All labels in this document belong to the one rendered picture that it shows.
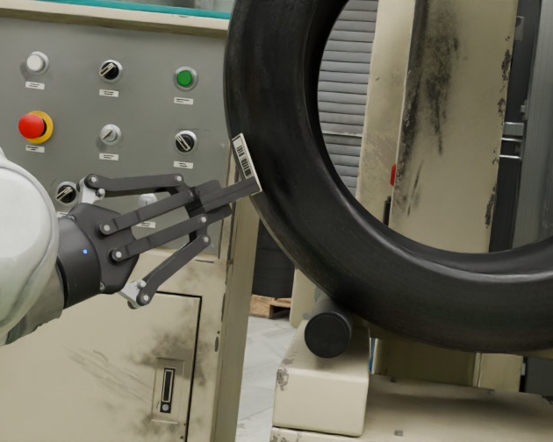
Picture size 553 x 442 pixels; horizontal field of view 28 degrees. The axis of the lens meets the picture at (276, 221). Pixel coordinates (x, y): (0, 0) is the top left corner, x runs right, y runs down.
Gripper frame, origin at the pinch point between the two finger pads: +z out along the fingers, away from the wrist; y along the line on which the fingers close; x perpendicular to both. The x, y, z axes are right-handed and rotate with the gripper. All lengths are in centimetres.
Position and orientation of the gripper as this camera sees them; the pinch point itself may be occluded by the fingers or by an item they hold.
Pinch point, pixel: (222, 197)
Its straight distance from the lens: 105.9
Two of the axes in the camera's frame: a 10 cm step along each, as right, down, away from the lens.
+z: 7.3, -3.2, 6.0
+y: 4.0, 9.2, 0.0
